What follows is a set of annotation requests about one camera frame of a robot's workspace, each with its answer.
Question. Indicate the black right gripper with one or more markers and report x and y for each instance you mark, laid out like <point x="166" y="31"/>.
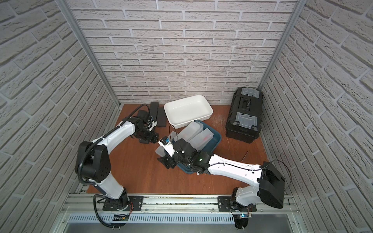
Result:
<point x="166" y="160"/>

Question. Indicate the teal plastic tray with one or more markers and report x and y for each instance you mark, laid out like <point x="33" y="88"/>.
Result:
<point x="209" y="147"/>

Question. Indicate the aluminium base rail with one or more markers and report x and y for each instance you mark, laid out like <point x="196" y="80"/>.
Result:
<point x="179" y="204"/>

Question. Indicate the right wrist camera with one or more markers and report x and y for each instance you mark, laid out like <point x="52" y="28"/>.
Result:
<point x="167" y="145"/>

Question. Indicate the black pencil case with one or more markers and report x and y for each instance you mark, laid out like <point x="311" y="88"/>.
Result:
<point x="144" y="140"/>
<point x="161" y="117"/>
<point x="154" y="110"/>

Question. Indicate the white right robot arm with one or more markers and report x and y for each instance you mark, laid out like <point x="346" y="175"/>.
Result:
<point x="265" y="183"/>

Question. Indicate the clear pencil case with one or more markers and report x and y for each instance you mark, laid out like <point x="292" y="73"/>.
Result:
<point x="190" y="131"/>
<point x="201" y="139"/>
<point x="160" y="151"/>

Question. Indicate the white plastic tray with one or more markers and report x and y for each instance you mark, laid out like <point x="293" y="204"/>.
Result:
<point x="180" y="113"/>

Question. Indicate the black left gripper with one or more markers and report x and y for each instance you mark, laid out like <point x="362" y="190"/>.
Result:
<point x="149" y="137"/>

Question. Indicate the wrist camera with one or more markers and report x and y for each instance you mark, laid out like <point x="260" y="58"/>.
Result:
<point x="167" y="145"/>
<point x="147" y="118"/>

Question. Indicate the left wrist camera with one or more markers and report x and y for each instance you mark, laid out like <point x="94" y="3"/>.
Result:
<point x="147" y="118"/>

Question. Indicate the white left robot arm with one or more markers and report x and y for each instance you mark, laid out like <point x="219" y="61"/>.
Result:
<point x="93" y="166"/>

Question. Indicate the black plastic toolbox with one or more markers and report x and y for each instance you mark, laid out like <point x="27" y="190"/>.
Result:
<point x="245" y="115"/>

